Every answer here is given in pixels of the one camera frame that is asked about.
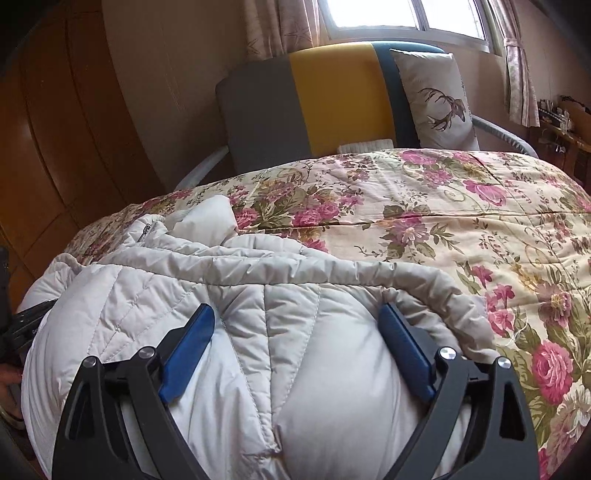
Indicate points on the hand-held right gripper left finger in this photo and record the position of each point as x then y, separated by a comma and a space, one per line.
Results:
189, 355

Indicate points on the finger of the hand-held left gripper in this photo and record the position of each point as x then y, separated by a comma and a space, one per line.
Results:
34, 318

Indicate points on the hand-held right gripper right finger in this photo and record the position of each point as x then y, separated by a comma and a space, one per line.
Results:
408, 357

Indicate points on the light grey puffer jacket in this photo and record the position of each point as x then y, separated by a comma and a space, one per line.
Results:
231, 323

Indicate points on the person's left hand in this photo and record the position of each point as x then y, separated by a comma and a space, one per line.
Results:
8, 383

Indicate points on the floral quilt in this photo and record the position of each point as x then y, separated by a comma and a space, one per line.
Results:
438, 207

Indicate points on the wooden wardrobe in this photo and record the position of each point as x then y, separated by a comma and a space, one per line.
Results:
55, 129

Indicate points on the white knit cloth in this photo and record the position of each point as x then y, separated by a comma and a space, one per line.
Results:
364, 145

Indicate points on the deer print pillow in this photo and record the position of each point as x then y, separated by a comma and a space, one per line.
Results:
438, 101

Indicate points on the grey and yellow headboard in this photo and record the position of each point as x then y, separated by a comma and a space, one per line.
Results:
332, 97

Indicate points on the cluttered wooden desk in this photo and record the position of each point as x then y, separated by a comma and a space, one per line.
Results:
563, 129

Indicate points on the patterned beige curtain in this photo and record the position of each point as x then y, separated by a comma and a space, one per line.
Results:
277, 27
519, 74

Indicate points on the window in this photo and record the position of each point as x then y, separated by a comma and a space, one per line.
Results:
392, 14

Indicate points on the grey bed frame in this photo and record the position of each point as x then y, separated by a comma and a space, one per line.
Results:
505, 134

